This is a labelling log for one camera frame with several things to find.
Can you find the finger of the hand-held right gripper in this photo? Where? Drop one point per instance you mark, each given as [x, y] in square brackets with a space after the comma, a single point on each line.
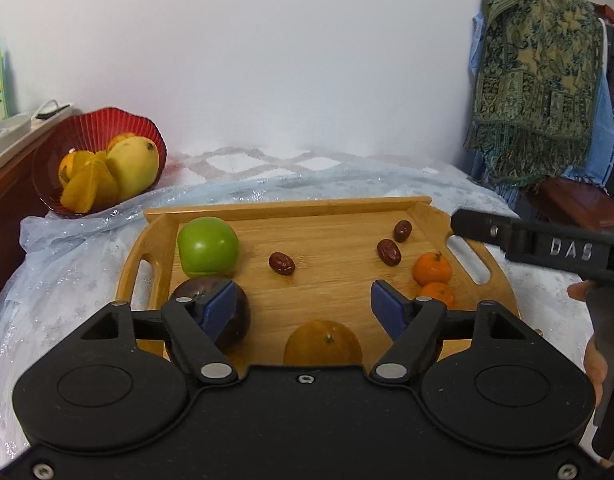
[479, 227]

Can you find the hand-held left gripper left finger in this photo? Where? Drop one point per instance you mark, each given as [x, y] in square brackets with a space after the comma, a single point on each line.
[217, 310]

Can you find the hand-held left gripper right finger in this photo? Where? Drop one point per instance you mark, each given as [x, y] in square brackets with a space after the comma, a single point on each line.
[387, 307]

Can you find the dark purple round fruit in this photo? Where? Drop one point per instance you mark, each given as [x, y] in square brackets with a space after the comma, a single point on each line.
[241, 317]

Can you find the small orange tangerine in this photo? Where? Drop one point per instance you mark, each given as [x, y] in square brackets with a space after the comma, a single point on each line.
[437, 292]

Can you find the red dried date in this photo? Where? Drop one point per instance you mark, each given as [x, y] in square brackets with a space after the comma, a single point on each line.
[402, 230]
[282, 264]
[389, 252]

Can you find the medium orange mandarin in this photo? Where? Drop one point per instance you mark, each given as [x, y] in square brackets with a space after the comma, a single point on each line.
[432, 269]

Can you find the green apple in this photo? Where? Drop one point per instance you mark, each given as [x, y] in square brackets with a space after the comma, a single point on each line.
[207, 247]

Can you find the large brownish orange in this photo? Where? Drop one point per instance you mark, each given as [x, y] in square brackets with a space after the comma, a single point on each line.
[322, 347]

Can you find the wooden bamboo tray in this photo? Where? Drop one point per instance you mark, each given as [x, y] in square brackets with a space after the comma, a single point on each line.
[327, 250]

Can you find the person's right hand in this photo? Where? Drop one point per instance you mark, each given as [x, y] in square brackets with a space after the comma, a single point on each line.
[596, 365]

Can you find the brown wooden side table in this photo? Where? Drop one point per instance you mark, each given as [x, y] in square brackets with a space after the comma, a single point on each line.
[582, 205]

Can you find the green patterned scarf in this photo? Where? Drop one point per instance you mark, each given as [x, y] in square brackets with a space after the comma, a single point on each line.
[537, 75]

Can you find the yellow mango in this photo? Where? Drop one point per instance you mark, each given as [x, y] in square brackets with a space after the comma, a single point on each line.
[134, 167]

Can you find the white grey checkered mat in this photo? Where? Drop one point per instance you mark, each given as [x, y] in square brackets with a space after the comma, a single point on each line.
[287, 160]

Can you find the yellow starfruit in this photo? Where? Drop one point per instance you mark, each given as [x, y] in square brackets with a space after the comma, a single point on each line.
[89, 187]

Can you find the round yellow orange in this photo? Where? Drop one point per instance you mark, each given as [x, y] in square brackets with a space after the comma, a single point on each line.
[122, 139]
[72, 165]

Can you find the red glass fruit bowl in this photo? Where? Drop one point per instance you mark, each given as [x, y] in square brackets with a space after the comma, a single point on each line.
[47, 170]

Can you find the brown wooden cabinet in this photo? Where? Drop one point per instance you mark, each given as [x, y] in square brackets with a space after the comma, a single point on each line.
[9, 220]

